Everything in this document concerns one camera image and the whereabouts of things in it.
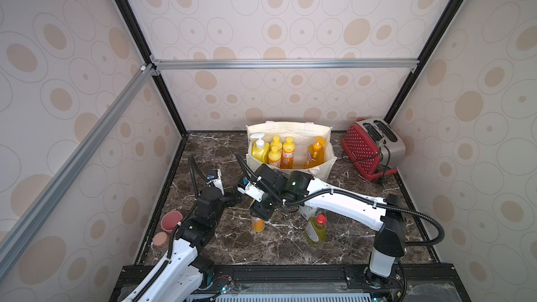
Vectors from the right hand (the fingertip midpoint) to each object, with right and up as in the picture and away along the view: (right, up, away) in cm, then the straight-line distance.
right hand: (261, 202), depth 75 cm
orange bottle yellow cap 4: (-1, -10, +6) cm, 12 cm away
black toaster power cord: (+53, +16, +13) cm, 57 cm away
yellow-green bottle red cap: (+20, -6, -6) cm, 21 cm away
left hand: (-10, +7, +4) cm, 13 cm away
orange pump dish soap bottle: (+23, +17, +14) cm, 32 cm away
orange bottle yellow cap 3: (+11, +17, +14) cm, 25 cm away
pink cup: (-34, -7, +3) cm, 35 cm away
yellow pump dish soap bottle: (-1, +18, +10) cm, 21 cm away
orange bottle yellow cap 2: (+5, +16, +10) cm, 20 cm away
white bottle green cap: (+18, -5, +7) cm, 20 cm away
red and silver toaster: (+49, +20, +15) cm, 55 cm away
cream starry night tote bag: (+17, +25, +11) cm, 32 cm away
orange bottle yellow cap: (+6, +22, +12) cm, 25 cm away
